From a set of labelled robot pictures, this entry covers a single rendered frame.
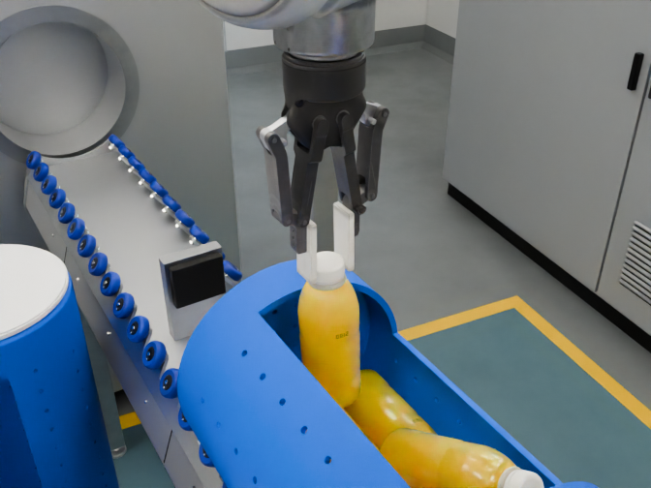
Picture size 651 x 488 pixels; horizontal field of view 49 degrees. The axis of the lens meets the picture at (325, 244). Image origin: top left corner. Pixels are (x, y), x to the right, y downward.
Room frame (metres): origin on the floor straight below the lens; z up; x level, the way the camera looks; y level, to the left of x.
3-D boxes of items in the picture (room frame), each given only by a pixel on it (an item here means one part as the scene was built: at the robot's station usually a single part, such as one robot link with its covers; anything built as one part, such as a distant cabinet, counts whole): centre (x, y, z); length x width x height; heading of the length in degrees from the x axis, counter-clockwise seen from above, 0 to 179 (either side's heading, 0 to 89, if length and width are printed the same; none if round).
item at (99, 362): (1.53, 0.64, 0.31); 0.06 x 0.06 x 0.63; 31
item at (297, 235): (0.61, 0.03, 1.34); 0.03 x 0.01 x 0.05; 121
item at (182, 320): (0.97, 0.21, 1.00); 0.10 x 0.04 x 0.15; 121
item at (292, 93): (0.63, 0.00, 1.47); 0.08 x 0.07 x 0.09; 121
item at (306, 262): (0.62, 0.02, 1.32); 0.03 x 0.01 x 0.07; 31
